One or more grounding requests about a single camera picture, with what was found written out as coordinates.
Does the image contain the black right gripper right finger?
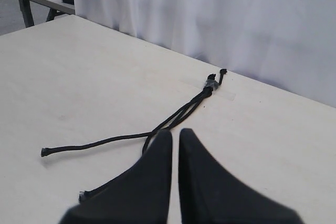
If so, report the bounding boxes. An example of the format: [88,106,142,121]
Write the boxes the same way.
[178,129,301,223]

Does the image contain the clear tape strip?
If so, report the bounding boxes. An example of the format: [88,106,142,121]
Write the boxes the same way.
[180,78,236,101]

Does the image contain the white backdrop curtain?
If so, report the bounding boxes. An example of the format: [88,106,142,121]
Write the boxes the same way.
[75,0,335,106]

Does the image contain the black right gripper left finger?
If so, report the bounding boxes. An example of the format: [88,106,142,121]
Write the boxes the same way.
[60,130,173,223]

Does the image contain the black rope strand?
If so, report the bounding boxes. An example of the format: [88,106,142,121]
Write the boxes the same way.
[141,87,213,156]
[40,73,216,158]
[78,68,228,204]

